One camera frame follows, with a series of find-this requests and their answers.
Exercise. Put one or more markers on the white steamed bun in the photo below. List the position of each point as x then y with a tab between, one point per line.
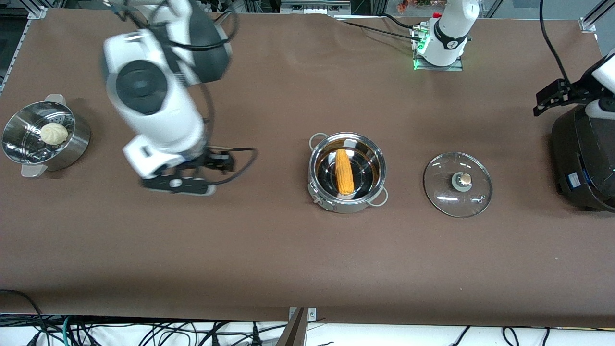
54	133

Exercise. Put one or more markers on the orange pink background items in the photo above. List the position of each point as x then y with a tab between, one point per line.
418	5

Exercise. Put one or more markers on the silver metal bracket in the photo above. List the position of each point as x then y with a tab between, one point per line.
312	314

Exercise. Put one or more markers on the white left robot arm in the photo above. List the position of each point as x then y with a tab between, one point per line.
447	33

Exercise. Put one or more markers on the steel steamer pot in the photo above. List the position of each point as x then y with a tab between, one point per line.
77	144

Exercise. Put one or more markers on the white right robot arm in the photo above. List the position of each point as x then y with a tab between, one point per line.
144	91

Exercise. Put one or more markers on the aluminium frame equipment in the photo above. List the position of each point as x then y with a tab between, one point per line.
312	6

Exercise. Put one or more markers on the dark metal post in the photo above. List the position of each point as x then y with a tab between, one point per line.
294	334

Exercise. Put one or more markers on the aluminium edge profile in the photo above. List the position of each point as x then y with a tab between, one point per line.
12	62

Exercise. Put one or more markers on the brown table cover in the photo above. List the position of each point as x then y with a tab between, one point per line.
288	264

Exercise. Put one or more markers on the black rice cooker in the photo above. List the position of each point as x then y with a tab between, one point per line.
581	154

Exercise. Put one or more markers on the glass pot lid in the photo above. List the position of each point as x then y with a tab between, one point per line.
442	182

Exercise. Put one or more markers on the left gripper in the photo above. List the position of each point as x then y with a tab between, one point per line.
579	92

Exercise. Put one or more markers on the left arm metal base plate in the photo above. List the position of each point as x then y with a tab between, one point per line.
454	67

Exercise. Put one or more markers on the yellow corn cob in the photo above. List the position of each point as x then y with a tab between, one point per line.
344	173

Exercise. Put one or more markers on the aluminium corner profile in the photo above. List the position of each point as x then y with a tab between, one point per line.
591	21

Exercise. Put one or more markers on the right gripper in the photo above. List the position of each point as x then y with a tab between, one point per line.
210	159

